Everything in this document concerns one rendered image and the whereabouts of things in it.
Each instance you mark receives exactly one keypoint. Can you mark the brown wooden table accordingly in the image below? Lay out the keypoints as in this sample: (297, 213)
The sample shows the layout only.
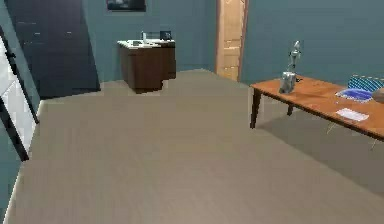
(320, 96)

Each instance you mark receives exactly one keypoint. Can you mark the small dark box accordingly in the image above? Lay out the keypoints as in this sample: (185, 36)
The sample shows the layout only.
(165, 35)

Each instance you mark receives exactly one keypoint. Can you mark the silver desk lamp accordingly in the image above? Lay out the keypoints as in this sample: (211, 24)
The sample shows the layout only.
(289, 78)

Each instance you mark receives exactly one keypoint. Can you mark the small grey flat object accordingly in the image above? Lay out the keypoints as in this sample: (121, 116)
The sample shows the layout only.
(136, 43)

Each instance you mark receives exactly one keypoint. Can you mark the light wooden room door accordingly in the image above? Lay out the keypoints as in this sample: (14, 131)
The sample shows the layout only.
(231, 36)

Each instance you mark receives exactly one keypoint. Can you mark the dark framed wall picture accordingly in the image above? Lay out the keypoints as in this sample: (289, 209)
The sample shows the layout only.
(126, 4)

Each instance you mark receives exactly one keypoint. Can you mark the white room door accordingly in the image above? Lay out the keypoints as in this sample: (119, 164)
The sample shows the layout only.
(13, 100)

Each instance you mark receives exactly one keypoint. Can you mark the dark blue wardrobe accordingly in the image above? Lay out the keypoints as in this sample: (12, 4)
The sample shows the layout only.
(55, 46)

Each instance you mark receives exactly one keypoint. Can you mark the white paper sheet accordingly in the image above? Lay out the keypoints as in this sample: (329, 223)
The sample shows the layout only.
(352, 114)

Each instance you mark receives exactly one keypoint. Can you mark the tan round object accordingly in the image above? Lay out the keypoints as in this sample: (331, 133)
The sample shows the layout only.
(379, 95)

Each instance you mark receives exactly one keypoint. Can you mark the small white bottle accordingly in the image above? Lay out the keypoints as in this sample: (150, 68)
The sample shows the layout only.
(144, 36)

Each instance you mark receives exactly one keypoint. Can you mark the dark brown cabinet white top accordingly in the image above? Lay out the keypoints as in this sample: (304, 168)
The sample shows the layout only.
(146, 65)

